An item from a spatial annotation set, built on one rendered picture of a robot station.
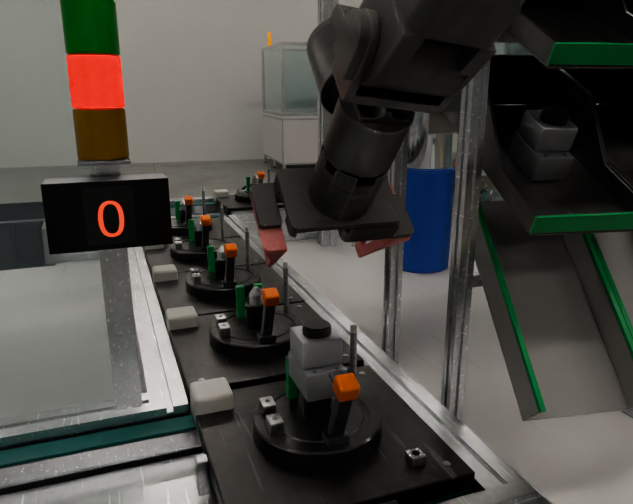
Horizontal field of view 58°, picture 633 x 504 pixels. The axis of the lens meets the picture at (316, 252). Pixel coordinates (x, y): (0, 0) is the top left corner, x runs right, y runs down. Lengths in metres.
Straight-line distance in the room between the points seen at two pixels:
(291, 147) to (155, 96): 2.98
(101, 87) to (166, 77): 10.45
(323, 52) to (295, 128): 8.80
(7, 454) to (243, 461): 0.27
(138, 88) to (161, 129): 0.80
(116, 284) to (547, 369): 0.49
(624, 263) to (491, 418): 0.29
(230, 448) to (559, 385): 0.36
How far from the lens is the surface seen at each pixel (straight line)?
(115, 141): 0.61
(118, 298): 0.69
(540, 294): 0.74
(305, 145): 9.34
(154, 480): 0.70
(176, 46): 11.08
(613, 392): 0.73
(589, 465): 0.87
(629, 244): 0.87
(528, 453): 0.86
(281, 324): 0.86
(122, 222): 0.62
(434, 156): 1.48
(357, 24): 0.38
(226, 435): 0.65
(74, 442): 0.73
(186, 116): 11.08
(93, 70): 0.61
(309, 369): 0.59
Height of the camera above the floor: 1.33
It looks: 16 degrees down
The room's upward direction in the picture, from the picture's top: straight up
